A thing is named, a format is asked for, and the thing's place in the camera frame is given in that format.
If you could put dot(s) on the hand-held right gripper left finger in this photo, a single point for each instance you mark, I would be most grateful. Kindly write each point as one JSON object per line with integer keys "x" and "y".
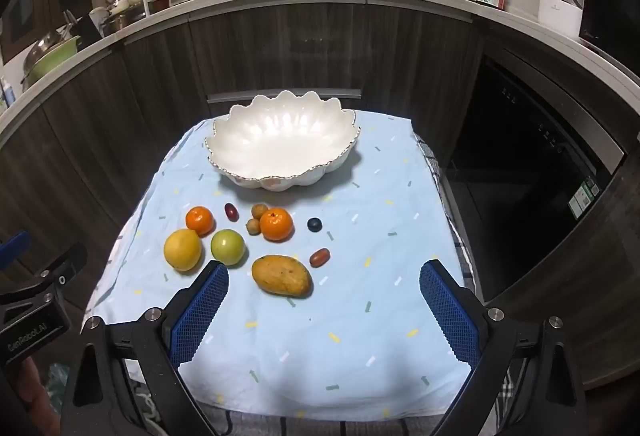
{"x": 200, "y": 311}

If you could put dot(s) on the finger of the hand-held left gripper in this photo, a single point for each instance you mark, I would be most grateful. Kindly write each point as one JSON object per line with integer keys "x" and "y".
{"x": 60, "y": 268}
{"x": 15, "y": 248}

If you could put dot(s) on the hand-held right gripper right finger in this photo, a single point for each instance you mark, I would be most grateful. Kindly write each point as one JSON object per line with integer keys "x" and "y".
{"x": 450, "y": 311}

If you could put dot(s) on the yellow lemon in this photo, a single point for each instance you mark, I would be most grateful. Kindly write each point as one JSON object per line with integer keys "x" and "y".
{"x": 183, "y": 249}

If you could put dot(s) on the green round fruit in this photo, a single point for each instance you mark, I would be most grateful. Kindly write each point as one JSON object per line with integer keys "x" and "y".
{"x": 227, "y": 245}

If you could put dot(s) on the yellow mango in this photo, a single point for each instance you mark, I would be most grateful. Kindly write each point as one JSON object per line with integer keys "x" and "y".
{"x": 281, "y": 275}

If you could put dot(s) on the small orange mandarin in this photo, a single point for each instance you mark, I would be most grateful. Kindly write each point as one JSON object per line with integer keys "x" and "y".
{"x": 199, "y": 220}

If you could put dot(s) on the large orange mandarin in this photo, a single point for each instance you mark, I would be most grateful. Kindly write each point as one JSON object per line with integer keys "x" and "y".
{"x": 276, "y": 224}

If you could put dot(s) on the white scalloped bowl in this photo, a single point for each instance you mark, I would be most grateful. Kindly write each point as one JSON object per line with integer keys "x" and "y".
{"x": 280, "y": 136}

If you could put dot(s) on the person's left hand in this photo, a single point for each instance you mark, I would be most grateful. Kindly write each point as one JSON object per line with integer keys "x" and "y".
{"x": 32, "y": 386}

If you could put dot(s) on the brown longan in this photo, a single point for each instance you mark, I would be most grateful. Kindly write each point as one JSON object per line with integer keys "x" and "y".
{"x": 259, "y": 210}
{"x": 253, "y": 226}

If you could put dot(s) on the red jujube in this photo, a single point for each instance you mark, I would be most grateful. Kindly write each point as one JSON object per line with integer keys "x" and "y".
{"x": 230, "y": 212}
{"x": 320, "y": 257}

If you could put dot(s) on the light blue patterned tablecloth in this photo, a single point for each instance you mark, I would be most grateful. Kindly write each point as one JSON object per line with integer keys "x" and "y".
{"x": 325, "y": 341}

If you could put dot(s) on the blueberry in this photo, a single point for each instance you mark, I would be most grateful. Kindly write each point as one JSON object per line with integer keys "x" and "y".
{"x": 314, "y": 224}

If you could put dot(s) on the built-in black oven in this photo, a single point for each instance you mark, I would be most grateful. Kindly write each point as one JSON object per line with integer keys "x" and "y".
{"x": 525, "y": 176}

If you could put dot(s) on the blue bottle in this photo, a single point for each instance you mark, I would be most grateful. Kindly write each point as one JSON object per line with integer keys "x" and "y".
{"x": 6, "y": 94}

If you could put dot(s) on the green bowl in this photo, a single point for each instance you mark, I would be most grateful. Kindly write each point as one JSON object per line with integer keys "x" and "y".
{"x": 50, "y": 59}

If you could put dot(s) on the black knife block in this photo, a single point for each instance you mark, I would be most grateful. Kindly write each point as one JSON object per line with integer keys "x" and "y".
{"x": 87, "y": 29}

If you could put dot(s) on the metal pot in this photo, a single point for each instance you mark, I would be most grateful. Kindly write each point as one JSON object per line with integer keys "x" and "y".
{"x": 125, "y": 19}

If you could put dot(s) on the red sauce jar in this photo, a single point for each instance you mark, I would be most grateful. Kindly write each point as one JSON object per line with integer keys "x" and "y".
{"x": 160, "y": 1}

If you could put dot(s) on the white box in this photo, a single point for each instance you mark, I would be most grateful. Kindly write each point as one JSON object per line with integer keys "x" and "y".
{"x": 560, "y": 16}

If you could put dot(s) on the black microwave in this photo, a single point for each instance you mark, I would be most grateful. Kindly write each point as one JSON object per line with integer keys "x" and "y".
{"x": 610, "y": 16}

